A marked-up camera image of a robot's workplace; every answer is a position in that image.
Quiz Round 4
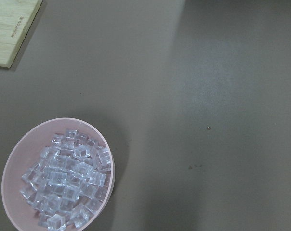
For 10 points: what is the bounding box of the clear ice cubes pile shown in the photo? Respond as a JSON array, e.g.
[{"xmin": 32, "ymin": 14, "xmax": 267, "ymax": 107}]
[{"xmin": 20, "ymin": 129, "xmax": 111, "ymax": 231}]

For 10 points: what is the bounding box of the pink bowl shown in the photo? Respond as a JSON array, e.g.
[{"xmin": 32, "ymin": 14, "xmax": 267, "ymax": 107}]
[{"xmin": 1, "ymin": 118, "xmax": 109, "ymax": 231}]

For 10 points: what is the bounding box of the wooden cutting board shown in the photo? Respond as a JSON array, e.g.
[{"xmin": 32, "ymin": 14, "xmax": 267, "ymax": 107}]
[{"xmin": 0, "ymin": 0, "xmax": 42, "ymax": 68}]

